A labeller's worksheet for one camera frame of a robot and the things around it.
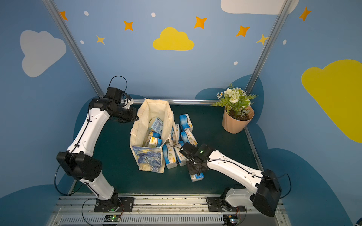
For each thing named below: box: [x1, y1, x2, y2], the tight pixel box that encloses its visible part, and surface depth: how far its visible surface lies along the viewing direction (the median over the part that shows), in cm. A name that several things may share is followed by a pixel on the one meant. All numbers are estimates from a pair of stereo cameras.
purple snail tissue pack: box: [189, 172, 205, 183], surface depth 72 cm
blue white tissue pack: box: [180, 127, 198, 146], surface depth 95 cm
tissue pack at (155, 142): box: [148, 136, 163, 148], surface depth 81 cm
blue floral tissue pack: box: [150, 117, 164, 134], surface depth 99 cm
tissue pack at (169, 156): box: [162, 142, 178, 170], surface depth 85 cm
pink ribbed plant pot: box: [222, 105, 255, 134], surface depth 99 cm
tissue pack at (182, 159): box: [173, 145, 190, 167], surface depth 86 cm
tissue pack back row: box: [179, 113, 194, 132], surface depth 103 cm
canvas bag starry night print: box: [129, 98, 176, 174], surface depth 85 cm
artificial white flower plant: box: [210, 83, 259, 120], surface depth 90 cm
